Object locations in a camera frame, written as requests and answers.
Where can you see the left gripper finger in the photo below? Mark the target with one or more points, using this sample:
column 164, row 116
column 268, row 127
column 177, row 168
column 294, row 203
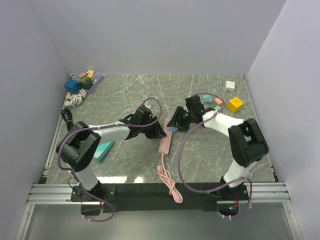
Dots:
column 153, row 118
column 157, row 131

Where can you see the blue cube socket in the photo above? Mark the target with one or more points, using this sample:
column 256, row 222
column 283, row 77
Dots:
column 72, row 86

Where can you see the dark green cube socket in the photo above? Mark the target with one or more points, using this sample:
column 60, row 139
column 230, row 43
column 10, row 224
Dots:
column 85, row 82

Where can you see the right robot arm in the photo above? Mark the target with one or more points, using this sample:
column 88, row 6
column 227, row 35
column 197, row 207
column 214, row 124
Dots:
column 246, row 139

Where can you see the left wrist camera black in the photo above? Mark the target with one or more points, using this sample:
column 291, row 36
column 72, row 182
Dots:
column 141, row 116

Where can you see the purple power strip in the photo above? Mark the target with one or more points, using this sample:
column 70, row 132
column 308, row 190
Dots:
column 98, row 77

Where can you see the light blue plug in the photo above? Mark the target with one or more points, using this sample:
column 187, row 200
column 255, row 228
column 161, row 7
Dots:
column 172, row 129

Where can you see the aluminium rail frame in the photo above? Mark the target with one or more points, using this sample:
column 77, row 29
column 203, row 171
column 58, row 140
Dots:
column 54, row 194

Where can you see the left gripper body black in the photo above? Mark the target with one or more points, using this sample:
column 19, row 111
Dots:
column 147, row 130

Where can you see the pink power strip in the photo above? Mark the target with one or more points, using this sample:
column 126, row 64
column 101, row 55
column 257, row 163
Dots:
column 162, row 172

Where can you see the teal blue plug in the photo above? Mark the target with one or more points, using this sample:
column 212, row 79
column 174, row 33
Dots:
column 207, row 98

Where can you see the yellow cube socket adapter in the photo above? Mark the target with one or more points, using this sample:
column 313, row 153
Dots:
column 235, row 104

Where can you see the salmon pink plug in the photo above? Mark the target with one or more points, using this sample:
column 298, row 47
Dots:
column 218, row 101

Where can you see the white plug adapter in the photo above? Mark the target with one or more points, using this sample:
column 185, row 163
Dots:
column 230, row 86

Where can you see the yellow white plug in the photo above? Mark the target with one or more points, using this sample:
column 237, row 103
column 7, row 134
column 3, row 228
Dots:
column 90, row 74

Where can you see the teal power strip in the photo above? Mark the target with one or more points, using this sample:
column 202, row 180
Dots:
column 102, row 150

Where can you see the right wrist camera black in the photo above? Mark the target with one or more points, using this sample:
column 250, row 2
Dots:
column 194, row 104

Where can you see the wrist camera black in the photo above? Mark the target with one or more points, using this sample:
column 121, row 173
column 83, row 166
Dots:
column 194, row 104
column 141, row 116

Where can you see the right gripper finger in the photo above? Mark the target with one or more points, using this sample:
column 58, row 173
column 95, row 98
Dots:
column 176, row 120
column 183, row 128

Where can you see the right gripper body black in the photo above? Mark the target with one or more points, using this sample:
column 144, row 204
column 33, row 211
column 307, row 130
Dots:
column 187, row 119

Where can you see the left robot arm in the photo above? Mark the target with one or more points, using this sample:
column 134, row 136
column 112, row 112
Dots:
column 80, row 144

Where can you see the black mounting base bar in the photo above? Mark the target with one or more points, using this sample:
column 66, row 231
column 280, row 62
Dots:
column 156, row 197

